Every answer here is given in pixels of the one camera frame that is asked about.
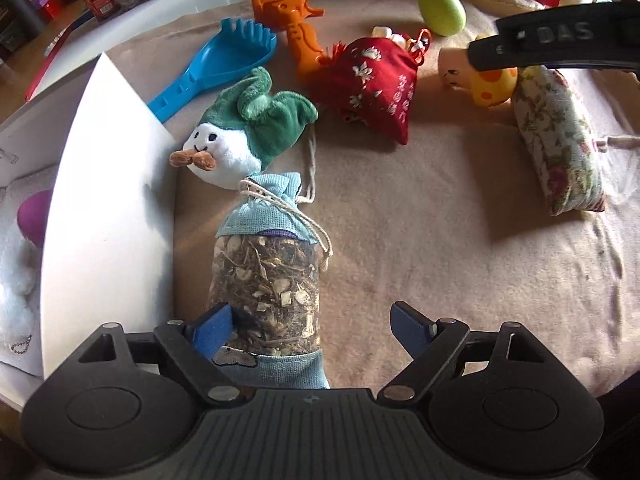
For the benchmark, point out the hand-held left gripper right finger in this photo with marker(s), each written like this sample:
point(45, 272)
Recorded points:
point(407, 327)

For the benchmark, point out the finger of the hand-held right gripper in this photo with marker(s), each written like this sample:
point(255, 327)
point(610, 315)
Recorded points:
point(550, 35)

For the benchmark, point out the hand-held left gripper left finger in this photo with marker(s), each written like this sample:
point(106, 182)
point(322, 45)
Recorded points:
point(215, 330)

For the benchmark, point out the blue cloth herb sachet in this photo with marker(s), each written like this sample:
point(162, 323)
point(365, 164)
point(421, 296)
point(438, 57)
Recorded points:
point(265, 285)

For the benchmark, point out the yellow spotted mushroom toy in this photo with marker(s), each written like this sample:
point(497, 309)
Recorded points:
point(492, 87)

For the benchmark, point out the floral cloth pouch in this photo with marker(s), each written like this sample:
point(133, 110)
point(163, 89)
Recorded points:
point(555, 135)

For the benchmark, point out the green toy egg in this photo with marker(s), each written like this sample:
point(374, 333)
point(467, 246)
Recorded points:
point(440, 7)

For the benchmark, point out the white cardboard box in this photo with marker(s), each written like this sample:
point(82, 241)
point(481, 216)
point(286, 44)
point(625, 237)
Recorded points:
point(110, 210)

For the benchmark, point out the red floral sachet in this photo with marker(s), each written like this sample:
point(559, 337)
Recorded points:
point(375, 90)

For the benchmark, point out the white plush radish toy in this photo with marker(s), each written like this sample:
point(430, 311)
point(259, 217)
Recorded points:
point(225, 145)

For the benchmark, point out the orange toy hammer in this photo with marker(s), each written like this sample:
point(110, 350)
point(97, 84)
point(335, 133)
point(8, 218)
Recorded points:
point(300, 35)

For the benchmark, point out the blue toy rake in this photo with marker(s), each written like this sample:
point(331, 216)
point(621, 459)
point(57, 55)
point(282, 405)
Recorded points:
point(225, 60)

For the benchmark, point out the beige blanket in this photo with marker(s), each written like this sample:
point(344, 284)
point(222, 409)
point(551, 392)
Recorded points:
point(450, 235)

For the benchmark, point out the white fluffy plush toy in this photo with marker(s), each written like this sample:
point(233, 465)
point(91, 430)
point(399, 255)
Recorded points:
point(15, 285)

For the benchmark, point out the purple round toy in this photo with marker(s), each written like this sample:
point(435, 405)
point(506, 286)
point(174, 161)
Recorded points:
point(35, 217)

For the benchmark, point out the red storage box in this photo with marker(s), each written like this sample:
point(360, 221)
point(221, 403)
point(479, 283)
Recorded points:
point(50, 5)

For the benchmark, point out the black bottle purple cap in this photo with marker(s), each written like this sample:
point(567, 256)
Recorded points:
point(25, 10)

